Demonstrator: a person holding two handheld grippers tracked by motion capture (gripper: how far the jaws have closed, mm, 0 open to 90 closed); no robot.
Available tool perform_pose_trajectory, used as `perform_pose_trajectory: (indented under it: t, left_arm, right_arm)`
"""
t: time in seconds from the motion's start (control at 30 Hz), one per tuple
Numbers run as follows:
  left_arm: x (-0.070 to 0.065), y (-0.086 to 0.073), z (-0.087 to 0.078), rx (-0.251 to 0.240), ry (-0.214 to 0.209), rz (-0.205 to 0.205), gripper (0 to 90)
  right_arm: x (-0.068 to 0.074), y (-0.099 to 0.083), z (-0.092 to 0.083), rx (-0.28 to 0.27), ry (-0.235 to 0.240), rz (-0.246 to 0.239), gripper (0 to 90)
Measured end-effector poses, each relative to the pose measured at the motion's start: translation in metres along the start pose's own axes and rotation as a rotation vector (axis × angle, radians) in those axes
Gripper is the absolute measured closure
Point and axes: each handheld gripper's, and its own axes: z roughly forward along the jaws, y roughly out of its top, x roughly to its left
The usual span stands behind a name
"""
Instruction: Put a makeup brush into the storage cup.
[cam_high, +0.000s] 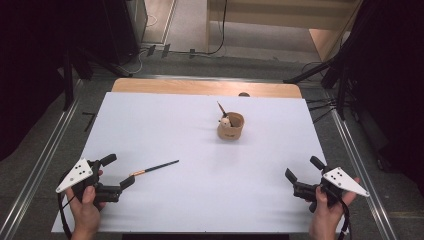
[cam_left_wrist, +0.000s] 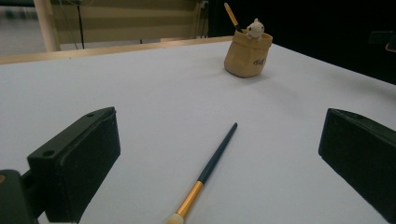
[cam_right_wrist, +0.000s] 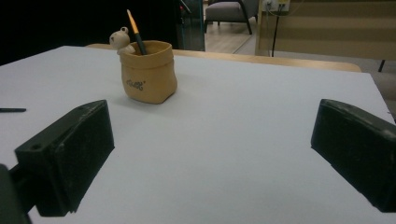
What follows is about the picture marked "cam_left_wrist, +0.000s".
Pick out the white table sheet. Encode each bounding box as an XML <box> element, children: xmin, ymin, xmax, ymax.
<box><xmin>0</xmin><ymin>40</ymin><xmax>396</xmax><ymax>224</ymax></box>

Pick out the black hanging cable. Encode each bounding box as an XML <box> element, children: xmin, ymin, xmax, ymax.
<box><xmin>74</xmin><ymin>0</ymin><xmax>87</xmax><ymax>50</ymax></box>

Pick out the light wooden furniture frame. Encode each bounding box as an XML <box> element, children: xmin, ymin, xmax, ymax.
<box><xmin>32</xmin><ymin>0</ymin><xmax>209</xmax><ymax>52</ymax></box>

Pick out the black curtain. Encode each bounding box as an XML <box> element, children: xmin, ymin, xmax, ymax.
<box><xmin>206</xmin><ymin>0</ymin><xmax>396</xmax><ymax>85</ymax></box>

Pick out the dark blue gold makeup brush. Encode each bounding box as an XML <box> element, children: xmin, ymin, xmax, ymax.
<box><xmin>166</xmin><ymin>122</ymin><xmax>238</xmax><ymax>224</ymax></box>
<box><xmin>223</xmin><ymin>2</ymin><xmax>245</xmax><ymax>34</ymax></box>

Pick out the tan pen holder with bear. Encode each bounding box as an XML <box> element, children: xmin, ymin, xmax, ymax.
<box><xmin>223</xmin><ymin>18</ymin><xmax>274</xmax><ymax>78</ymax></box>

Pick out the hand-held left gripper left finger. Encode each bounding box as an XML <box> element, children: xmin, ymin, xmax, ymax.
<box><xmin>27</xmin><ymin>106</ymin><xmax>121</xmax><ymax>224</ymax></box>

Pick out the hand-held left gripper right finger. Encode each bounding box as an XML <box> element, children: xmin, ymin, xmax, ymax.
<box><xmin>318</xmin><ymin>107</ymin><xmax>396</xmax><ymax>224</ymax></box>

